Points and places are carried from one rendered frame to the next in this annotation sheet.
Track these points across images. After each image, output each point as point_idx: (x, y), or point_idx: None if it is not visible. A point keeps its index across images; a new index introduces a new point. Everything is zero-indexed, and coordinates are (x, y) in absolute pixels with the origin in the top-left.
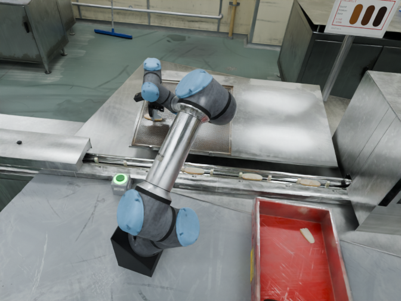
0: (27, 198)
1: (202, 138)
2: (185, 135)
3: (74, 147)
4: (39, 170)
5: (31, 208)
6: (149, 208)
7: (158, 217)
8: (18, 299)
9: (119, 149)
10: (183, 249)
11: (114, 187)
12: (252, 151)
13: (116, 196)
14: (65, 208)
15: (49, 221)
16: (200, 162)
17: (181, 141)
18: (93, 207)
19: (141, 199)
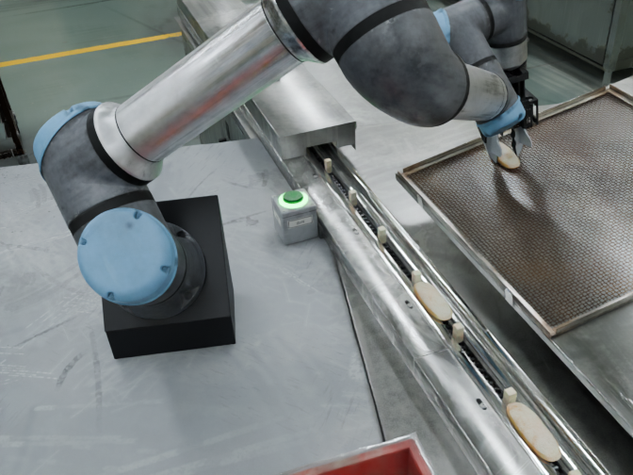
0: (203, 155)
1: (542, 255)
2: (219, 45)
3: (316, 120)
4: (258, 131)
5: (188, 167)
6: (71, 138)
7: (72, 170)
8: (32, 234)
9: (396, 182)
10: (202, 382)
11: (273, 206)
12: (624, 379)
13: (274, 232)
14: (209, 194)
15: (173, 193)
16: (488, 309)
17: (204, 54)
18: (230, 220)
19: (74, 113)
